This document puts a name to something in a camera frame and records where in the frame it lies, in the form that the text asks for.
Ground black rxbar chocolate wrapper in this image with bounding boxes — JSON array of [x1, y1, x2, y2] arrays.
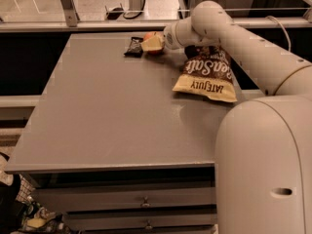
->
[[124, 37, 143, 58]]

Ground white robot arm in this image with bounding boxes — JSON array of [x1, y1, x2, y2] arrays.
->
[[142, 1, 312, 234]]

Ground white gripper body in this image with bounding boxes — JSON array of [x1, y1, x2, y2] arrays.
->
[[163, 21, 183, 50]]

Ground grey drawer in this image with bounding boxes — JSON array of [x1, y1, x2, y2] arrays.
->
[[32, 182, 216, 213], [63, 209, 217, 231]]

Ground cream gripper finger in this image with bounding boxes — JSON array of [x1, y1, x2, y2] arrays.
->
[[140, 33, 166, 53]]

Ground yellow brown chips bag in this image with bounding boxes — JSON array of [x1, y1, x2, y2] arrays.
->
[[173, 46, 237, 102]]

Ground middle grey drawer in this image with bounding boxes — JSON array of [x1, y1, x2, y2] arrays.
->
[[63, 209, 217, 231]]

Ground clutter pile on floor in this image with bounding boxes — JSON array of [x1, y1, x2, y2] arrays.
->
[[0, 153, 72, 234]]

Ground top grey drawer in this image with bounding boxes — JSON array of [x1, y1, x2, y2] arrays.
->
[[32, 182, 216, 213]]

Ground metal window railing frame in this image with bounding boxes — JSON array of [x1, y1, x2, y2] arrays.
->
[[0, 0, 312, 32]]

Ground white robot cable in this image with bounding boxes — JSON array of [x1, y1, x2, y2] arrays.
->
[[265, 15, 293, 53]]

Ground grey drawer cabinet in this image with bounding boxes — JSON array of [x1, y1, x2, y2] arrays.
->
[[7, 33, 230, 234]]

